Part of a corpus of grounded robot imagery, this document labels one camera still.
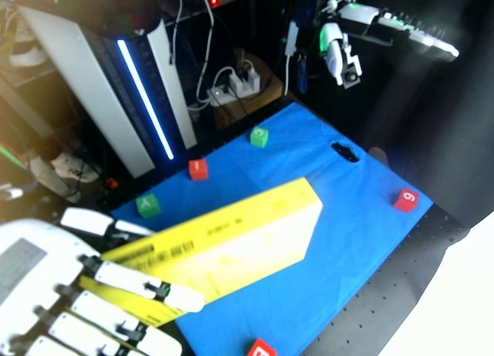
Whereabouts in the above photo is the black rounded robot housing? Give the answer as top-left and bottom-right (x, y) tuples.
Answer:
(88, 0), (163, 39)

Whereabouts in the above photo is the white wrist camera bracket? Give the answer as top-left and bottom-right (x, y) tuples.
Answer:
(341, 46), (364, 90)

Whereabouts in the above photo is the white cable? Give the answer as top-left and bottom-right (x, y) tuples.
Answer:
(169, 0), (215, 112)

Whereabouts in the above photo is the green block with letter Y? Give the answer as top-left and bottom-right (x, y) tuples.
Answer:
(135, 194), (161, 219)

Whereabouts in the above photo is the blue cloth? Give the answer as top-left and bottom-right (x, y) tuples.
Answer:
(111, 102), (435, 356)

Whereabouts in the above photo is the green block with letter C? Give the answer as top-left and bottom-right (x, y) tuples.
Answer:
(249, 126), (269, 148)

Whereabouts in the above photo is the white plug adapter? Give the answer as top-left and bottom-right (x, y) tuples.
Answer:
(230, 62), (260, 94)

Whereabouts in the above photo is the blue hanging tool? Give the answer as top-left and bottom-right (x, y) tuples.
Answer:
(296, 53), (310, 93)

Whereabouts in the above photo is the red block with white letter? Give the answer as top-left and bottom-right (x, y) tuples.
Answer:
(246, 338), (277, 356)

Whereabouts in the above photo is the red block with number 9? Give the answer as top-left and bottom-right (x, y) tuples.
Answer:
(392, 188), (419, 213)

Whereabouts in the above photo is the red block with minus sign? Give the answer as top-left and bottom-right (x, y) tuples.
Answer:
(188, 158), (209, 181)

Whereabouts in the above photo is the yellow rectangular box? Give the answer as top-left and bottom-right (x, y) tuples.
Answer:
(79, 177), (324, 328)

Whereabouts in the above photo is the white power strip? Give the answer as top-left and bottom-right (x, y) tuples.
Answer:
(214, 50), (285, 129)
(206, 83), (248, 107)

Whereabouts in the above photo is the white tower with blue light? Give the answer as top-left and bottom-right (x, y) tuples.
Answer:
(17, 4), (196, 179)

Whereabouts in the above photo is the white hanging adapter with cable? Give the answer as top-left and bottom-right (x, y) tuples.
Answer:
(284, 19), (301, 97)

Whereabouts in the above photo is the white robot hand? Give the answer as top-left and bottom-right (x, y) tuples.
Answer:
(319, 2), (460, 87)
(0, 207), (205, 356)

